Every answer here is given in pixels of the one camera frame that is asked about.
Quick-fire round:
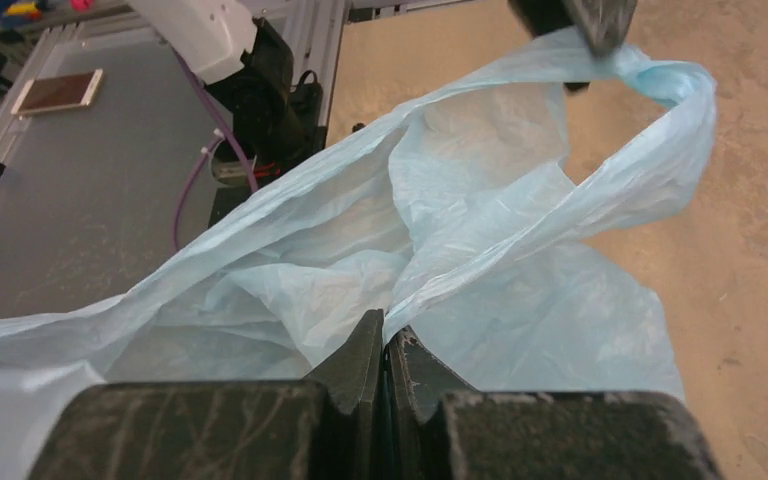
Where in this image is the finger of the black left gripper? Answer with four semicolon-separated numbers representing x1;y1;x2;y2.
508;0;638;59

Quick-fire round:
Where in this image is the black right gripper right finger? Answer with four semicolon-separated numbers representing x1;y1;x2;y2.
387;328;723;479

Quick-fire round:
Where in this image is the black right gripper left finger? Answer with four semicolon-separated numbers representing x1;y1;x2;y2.
30;310;383;479

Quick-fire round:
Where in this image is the light blue plastic bag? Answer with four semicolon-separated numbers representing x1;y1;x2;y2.
0;29;717;479

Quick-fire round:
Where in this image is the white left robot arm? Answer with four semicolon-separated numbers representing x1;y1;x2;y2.
129;1;637;185

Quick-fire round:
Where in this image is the gold smartphone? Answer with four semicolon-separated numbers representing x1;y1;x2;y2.
11;69;105;117

